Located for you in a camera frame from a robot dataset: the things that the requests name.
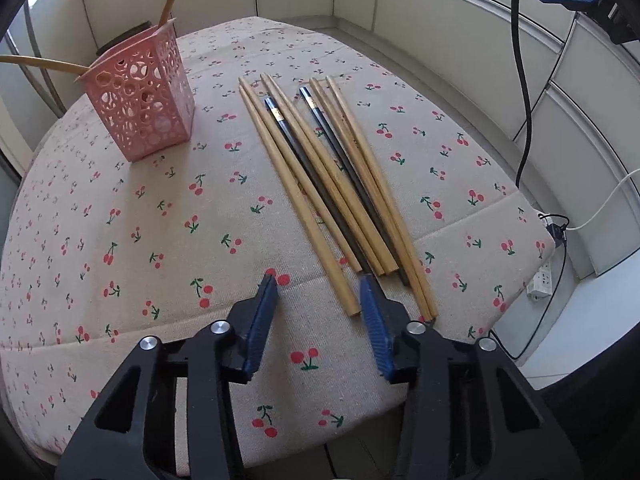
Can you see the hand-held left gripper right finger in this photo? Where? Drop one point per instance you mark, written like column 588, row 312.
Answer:
column 374, row 330

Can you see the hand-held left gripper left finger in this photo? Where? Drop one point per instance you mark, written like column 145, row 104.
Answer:
column 260, row 325

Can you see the row of wooden chopsticks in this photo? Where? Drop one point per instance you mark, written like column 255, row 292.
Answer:
column 280, row 160

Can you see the black chopstick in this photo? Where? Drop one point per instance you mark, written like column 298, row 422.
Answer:
column 323, row 127
column 290, row 136

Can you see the pink perforated plastic basket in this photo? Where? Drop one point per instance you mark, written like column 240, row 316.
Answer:
column 140, row 105

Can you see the cherry print tablecloth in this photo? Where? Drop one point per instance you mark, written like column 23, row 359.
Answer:
column 150, row 220

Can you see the white power strip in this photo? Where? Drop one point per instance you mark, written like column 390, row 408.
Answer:
column 550, row 305
column 541, row 280

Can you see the black power adapter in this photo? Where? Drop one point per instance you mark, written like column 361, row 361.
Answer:
column 556, row 234

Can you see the grey metal frame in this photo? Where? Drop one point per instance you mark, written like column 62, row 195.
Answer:
column 47, row 75

